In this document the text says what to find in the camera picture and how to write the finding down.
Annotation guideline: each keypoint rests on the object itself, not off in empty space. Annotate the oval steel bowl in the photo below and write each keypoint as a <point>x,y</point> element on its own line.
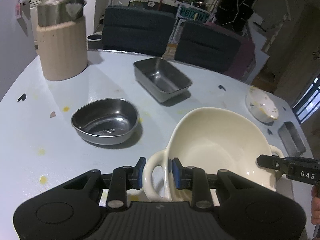
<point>106,122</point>

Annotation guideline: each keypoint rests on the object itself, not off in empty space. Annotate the black hanging jacket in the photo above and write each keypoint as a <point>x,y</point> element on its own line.
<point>233,14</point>

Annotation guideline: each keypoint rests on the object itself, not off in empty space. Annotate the rectangular steel tray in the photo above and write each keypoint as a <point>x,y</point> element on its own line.
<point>291,139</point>
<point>160,78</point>

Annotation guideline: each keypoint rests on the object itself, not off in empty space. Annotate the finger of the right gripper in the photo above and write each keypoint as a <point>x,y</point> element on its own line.
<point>273,162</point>

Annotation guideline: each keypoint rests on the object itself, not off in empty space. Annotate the dark blue chair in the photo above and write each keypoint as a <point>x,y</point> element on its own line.
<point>137,30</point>
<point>202,46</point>

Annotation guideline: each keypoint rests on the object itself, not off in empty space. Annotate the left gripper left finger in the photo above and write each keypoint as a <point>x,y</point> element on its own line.
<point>121,180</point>

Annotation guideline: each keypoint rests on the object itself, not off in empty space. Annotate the yellow rimmed lemon bowl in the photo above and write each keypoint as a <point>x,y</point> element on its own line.
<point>261,106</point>

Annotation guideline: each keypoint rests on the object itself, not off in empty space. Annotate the left dark blue chair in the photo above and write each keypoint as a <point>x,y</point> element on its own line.
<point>137,30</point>

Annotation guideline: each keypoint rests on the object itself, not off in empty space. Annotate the right dark blue chair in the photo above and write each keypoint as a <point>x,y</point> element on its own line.
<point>202,46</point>

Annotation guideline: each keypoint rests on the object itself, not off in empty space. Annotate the teal poizon sign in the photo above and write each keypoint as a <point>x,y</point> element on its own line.
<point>193,13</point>

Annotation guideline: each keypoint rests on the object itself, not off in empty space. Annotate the maroon chair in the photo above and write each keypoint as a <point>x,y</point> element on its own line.
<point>245,56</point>

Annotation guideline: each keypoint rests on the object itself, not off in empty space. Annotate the cream bowl with handles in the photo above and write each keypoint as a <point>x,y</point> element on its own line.
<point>211,139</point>

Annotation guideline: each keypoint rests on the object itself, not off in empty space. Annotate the person's right hand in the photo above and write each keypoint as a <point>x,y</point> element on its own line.
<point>315,202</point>

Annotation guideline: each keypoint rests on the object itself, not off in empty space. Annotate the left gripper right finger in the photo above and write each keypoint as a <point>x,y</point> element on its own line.
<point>195,180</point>

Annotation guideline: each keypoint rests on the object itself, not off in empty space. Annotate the beige ribbed jug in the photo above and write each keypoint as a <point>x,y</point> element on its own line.
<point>61,38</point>

